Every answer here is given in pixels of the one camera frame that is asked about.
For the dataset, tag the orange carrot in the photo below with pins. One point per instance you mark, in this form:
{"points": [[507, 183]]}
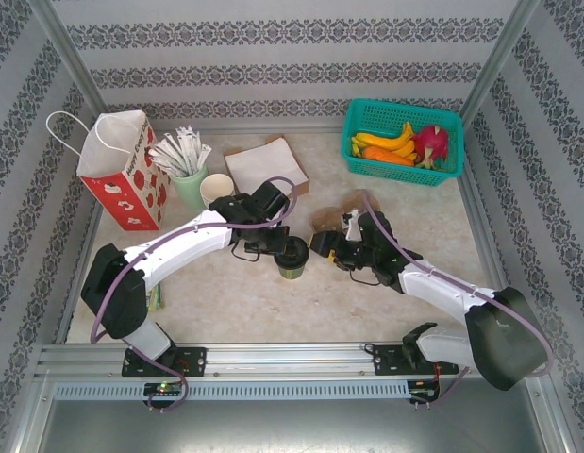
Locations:
{"points": [[386, 155]]}

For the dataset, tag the aluminium mounting rail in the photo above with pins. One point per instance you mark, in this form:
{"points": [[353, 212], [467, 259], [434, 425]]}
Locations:
{"points": [[291, 358]]}

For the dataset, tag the yellow banana bunch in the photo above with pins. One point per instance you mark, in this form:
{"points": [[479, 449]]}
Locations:
{"points": [[390, 140]]}

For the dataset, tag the teal plastic basket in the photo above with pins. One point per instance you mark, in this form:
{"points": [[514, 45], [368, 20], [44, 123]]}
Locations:
{"points": [[381, 115]]}

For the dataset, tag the aluminium frame post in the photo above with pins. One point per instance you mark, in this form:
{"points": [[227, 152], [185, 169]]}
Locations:
{"points": [[504, 49], [71, 52]]}

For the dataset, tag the pink dragon fruit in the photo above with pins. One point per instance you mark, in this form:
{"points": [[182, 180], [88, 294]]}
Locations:
{"points": [[433, 141]]}

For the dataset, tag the aluminium table edge rail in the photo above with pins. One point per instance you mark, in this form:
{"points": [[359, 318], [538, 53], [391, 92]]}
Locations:
{"points": [[310, 129]]}

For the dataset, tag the brown cardboard napkin tray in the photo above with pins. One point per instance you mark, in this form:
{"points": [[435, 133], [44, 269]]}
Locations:
{"points": [[302, 181]]}

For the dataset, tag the brown pulp cup carrier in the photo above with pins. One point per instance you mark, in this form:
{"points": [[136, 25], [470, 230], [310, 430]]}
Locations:
{"points": [[327, 218]]}

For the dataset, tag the black plastic cup lid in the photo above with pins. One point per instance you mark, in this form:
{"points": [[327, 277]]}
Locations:
{"points": [[297, 250]]}

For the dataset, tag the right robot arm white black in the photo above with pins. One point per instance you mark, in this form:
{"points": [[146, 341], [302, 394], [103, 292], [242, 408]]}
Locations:
{"points": [[442, 288]]}

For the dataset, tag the green yellow snack packet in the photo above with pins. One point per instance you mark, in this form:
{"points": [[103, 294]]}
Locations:
{"points": [[155, 299]]}

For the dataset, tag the mint green straw cup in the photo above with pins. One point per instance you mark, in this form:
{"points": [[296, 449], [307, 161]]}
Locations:
{"points": [[190, 189]]}

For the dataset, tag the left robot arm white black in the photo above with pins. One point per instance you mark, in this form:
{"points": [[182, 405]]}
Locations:
{"points": [[178, 245]]}

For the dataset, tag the red white paper gift bag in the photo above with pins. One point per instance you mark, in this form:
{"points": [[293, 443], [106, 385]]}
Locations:
{"points": [[117, 189]]}

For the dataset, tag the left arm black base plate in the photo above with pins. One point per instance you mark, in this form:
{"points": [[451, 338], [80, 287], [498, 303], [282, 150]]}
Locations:
{"points": [[195, 361]]}

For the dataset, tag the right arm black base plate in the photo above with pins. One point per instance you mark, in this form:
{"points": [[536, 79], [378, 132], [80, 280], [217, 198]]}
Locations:
{"points": [[383, 361]]}

